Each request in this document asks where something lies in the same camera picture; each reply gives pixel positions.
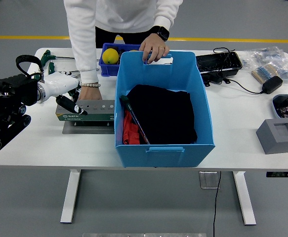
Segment red cloth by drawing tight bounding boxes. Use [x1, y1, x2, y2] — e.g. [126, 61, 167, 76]
[123, 110, 142, 146]

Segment light blue tray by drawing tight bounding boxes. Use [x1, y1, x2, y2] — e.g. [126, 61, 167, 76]
[272, 94, 288, 129]

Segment black cloth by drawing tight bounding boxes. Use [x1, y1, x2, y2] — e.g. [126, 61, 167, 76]
[125, 84, 199, 145]

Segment brown item in bin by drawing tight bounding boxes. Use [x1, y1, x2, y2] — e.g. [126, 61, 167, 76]
[109, 45, 126, 56]

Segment person's left hand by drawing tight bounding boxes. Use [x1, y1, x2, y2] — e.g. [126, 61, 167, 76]
[138, 33, 170, 63]

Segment clear plastic bags of parts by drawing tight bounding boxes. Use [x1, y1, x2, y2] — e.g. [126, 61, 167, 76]
[241, 46, 288, 84]

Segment green metal wrench holder stand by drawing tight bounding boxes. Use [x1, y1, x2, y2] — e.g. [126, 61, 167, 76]
[55, 99, 116, 135]

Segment black flat tray case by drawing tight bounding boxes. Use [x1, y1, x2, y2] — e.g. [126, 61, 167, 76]
[195, 51, 244, 75]

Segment black adapter cord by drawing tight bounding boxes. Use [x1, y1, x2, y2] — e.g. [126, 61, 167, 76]
[229, 79, 264, 95]

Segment long thin green T-handle wrench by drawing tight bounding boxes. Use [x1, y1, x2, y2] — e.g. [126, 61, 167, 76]
[40, 49, 75, 64]

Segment white table leg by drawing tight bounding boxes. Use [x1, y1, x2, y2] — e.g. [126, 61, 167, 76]
[232, 171, 257, 226]
[60, 169, 82, 224]

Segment light blue plastic box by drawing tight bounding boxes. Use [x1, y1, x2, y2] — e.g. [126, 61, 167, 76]
[114, 51, 216, 169]

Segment black bracket device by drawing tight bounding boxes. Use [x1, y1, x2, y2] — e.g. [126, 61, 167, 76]
[203, 72, 231, 87]

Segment person's right hand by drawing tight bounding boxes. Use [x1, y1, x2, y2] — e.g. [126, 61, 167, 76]
[78, 85, 103, 101]

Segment thin black cord loop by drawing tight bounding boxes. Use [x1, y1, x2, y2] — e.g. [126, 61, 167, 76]
[212, 47, 238, 75]

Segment metal floor outlet plate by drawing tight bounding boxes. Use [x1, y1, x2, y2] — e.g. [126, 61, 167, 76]
[199, 171, 221, 190]

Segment resistor strip bundle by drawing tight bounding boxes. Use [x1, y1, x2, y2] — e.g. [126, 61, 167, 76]
[251, 64, 279, 83]

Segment grey foam block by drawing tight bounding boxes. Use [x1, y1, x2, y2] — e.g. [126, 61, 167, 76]
[256, 118, 288, 155]

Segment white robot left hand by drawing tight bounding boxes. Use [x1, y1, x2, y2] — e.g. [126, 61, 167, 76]
[43, 71, 88, 117]

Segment dark blue plastic bin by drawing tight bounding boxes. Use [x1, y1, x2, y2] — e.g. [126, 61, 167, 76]
[98, 42, 148, 77]

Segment black power adapter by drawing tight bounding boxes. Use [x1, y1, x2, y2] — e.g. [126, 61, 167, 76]
[261, 76, 284, 94]

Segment large green T-handle hex wrench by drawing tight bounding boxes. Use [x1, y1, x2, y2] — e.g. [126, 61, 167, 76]
[119, 95, 151, 146]

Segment person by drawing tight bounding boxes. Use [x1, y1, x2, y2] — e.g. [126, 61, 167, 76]
[63, 0, 184, 101]

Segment yellow ball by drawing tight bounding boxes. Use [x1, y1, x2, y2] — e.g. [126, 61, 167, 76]
[102, 48, 120, 65]

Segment black wristwatch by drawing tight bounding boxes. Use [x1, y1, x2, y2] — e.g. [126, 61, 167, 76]
[150, 26, 170, 42]

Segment black table control panel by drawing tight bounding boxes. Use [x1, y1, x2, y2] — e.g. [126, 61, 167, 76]
[266, 171, 288, 178]

